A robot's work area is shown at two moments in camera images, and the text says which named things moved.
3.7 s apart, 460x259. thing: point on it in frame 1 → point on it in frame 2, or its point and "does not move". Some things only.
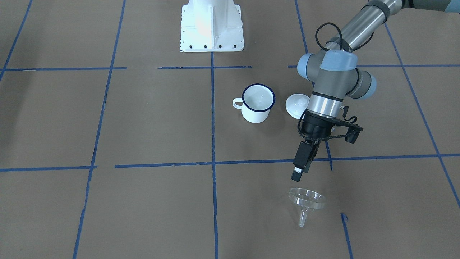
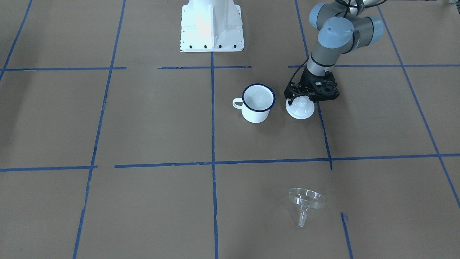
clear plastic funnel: x=307 y=199 does not move
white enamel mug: x=258 y=100 does not move
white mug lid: x=297 y=104 does not move
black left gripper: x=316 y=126 → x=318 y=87
